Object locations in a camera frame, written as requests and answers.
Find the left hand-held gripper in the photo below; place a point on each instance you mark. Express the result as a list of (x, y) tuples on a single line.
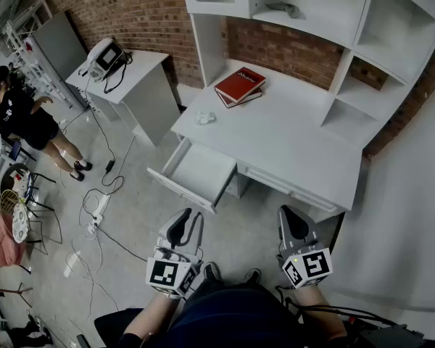
[(166, 274)]

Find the white device with screen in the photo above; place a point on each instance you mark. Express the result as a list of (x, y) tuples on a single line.
[(107, 54)]

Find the person's left forearm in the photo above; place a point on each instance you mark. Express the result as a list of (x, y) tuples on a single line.
[(152, 317)]

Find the white metal rack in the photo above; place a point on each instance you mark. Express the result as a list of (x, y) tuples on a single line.
[(21, 54)]

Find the grey crumpled cloth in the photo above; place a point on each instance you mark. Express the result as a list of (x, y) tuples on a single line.
[(288, 9)]

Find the pink cloth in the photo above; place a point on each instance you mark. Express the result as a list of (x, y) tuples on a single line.
[(0, 238)]

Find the person's shoe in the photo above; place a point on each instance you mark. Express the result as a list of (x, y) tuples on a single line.
[(212, 271), (253, 276)]

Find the dark blue chair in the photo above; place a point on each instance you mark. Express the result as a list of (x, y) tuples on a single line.
[(16, 149)]

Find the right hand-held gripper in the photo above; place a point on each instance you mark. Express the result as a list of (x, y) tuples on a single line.
[(308, 265)]

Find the white desk with hutch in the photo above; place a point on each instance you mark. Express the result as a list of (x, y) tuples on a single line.
[(275, 132)]

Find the person's navy shirt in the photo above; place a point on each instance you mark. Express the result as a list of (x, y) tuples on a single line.
[(232, 321)]

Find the grey tall cabinet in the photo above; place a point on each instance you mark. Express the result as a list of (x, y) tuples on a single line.
[(58, 45)]

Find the red hardcover book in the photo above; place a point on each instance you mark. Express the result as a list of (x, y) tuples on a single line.
[(235, 104), (241, 82)]

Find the person's left shoe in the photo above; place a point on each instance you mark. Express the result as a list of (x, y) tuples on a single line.
[(212, 271)]

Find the patterned round seat cushion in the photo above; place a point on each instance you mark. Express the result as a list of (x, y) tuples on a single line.
[(20, 225)]

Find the person's right shoe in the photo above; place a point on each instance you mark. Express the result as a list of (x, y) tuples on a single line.
[(253, 276)]

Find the person's black trousers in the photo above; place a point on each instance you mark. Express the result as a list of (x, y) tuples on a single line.
[(232, 286)]

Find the white side cabinet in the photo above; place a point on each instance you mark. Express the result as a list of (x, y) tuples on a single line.
[(148, 85)]

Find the black electronics box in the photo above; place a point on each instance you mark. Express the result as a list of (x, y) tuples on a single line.
[(384, 337)]

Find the small white drawer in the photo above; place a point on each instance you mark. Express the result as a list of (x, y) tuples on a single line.
[(199, 172)]

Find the black power adapter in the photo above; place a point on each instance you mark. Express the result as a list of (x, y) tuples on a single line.
[(109, 166)]

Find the black metal chair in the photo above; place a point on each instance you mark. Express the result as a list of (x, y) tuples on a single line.
[(11, 172)]

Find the person's right forearm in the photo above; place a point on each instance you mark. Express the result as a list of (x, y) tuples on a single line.
[(319, 310)]

